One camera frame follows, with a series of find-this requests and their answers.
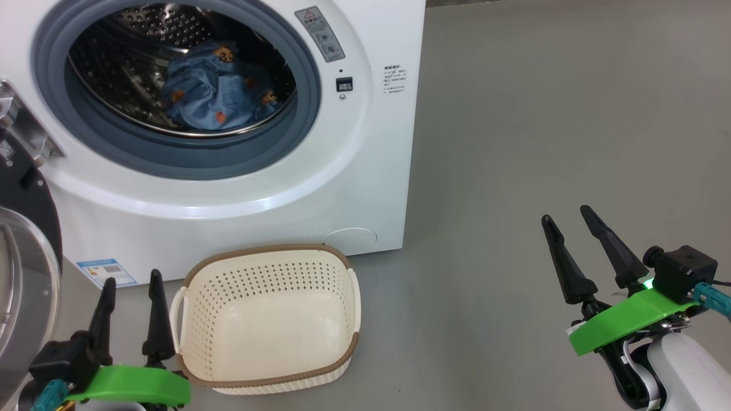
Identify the metal door hinge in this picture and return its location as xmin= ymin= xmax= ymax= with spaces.
xmin=0 ymin=80 xmax=65 ymax=167

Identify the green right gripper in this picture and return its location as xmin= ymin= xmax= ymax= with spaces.
xmin=541 ymin=205 xmax=700 ymax=409

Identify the round white filter cover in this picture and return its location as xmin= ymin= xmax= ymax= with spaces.
xmin=321 ymin=228 xmax=378 ymax=256

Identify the perforated steel washer drum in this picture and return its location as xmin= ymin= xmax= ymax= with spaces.
xmin=67 ymin=3 xmax=298 ymax=139

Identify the teal camera cable plug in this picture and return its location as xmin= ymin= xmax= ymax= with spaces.
xmin=31 ymin=380 xmax=72 ymax=411
xmin=691 ymin=281 xmax=731 ymax=313

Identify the blue energy label sticker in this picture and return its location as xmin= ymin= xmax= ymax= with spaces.
xmin=76 ymin=259 xmax=138 ymax=289

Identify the grey warning sticker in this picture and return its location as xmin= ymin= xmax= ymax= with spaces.
xmin=295 ymin=6 xmax=346 ymax=63

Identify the teal right camera cable plug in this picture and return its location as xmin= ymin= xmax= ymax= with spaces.
xmin=691 ymin=281 xmax=731 ymax=313

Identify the white front-load washing machine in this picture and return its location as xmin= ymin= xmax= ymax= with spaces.
xmin=0 ymin=0 xmax=426 ymax=289

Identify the teal left camera cable plug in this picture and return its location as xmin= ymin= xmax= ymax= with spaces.
xmin=31 ymin=380 xmax=72 ymax=411

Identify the black round glass washer door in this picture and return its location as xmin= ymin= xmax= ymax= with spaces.
xmin=0 ymin=128 xmax=63 ymax=400

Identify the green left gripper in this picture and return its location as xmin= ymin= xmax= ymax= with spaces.
xmin=66 ymin=269 xmax=192 ymax=411

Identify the cream perforated laundry basket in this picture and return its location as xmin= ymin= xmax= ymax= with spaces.
xmin=170 ymin=244 xmax=362 ymax=396

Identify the blue cartoon print garment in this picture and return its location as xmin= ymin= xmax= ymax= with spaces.
xmin=163 ymin=57 xmax=258 ymax=131

